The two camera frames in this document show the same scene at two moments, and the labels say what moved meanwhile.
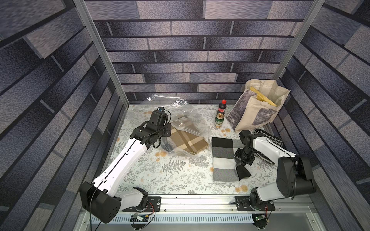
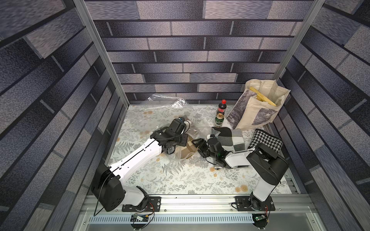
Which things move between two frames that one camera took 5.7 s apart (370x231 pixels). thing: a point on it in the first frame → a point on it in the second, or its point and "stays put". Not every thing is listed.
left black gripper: [168, 126] → [185, 138]
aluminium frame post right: [297, 38] stays put
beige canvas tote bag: [248, 110] stays put
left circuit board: [138, 218] stays put
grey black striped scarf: [224, 166] → [231, 140]
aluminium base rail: [218, 213] stays put
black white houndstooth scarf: [270, 137] stays put
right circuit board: [260, 220] stays put
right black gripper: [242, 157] → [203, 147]
